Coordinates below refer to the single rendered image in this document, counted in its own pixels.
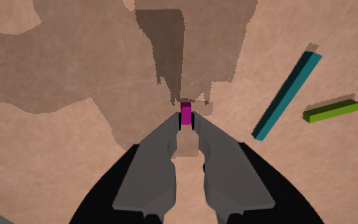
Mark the lime green rod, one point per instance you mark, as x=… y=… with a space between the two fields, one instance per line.
x=329 y=111

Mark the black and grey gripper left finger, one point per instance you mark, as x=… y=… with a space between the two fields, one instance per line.
x=141 y=182

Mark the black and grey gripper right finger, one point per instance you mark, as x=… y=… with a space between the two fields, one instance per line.
x=238 y=180

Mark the magenta rod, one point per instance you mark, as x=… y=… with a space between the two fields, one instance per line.
x=185 y=113

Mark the turquoise rod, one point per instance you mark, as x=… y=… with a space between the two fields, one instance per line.
x=300 y=73

